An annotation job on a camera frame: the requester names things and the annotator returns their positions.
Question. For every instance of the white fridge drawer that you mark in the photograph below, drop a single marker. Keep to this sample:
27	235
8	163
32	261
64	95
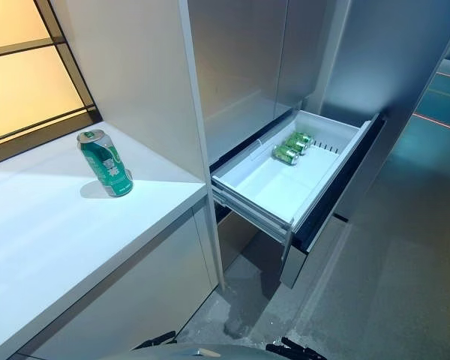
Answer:
270	180

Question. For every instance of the green drink can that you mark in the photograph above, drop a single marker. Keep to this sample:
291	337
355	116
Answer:
285	153
299	144
302	135
107	165

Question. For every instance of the tall white side panel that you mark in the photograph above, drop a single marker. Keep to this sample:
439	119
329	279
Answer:
200	131

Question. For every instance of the grey robot torso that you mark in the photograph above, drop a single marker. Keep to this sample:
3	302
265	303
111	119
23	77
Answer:
217	352

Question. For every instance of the black framed lit window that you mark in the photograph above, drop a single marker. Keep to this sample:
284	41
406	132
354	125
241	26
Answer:
22	82

